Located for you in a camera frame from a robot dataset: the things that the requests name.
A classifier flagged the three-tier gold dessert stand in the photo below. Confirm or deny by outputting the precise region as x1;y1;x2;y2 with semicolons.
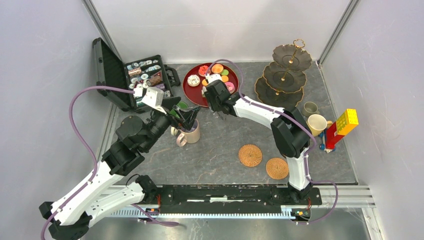
254;38;312;108

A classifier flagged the green mug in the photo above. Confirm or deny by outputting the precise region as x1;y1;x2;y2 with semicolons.
176;101;189;109

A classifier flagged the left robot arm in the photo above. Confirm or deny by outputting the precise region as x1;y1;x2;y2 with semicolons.
39;106;201;240

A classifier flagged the green macaron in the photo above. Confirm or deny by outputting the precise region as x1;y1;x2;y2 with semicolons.
220;69;229;76

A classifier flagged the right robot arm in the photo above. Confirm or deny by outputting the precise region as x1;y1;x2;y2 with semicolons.
202;80;313;204

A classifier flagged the yellow cream mug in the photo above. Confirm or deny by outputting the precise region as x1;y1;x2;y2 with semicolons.
306;114;333;137

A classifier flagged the woven coaster right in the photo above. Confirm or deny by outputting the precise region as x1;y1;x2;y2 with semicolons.
266;157;289;180

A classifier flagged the pink beige mug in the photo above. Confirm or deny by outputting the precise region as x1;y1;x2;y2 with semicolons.
170;119;201;147

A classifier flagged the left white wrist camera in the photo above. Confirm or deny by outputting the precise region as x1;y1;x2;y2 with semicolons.
141;87;166;114

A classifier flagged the orange macaron right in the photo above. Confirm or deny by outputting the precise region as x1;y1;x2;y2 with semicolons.
221;75;229;83

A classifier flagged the woven coaster left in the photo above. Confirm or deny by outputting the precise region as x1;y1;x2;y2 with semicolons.
238;144;263;167

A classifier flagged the red round tray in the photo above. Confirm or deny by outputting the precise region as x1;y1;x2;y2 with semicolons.
181;62;239;107

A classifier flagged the orange fruit tart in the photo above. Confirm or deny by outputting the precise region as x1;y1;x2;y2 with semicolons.
211;63;224;75

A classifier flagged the small grey-green cup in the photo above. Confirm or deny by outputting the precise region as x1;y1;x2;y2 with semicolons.
301;101;320;118

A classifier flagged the white sprinkled donut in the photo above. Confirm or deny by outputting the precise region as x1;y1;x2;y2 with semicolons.
187;74;201;87

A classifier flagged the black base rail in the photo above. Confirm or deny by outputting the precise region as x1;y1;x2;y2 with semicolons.
132;174;323;220

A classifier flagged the black open case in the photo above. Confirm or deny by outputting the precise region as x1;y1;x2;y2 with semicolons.
92;38;181;114

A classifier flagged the woven coaster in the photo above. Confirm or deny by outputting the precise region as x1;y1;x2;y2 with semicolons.
238;144;263;167
266;157;289;180

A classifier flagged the red yellow block toy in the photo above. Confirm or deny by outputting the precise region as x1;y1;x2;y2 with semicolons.
318;108;359;153

